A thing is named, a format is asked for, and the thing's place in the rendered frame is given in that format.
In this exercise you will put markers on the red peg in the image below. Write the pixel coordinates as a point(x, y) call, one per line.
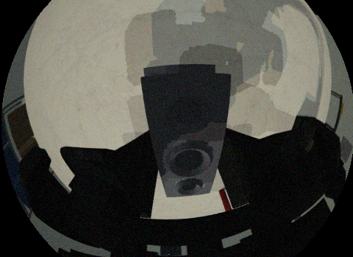
point(225, 200)

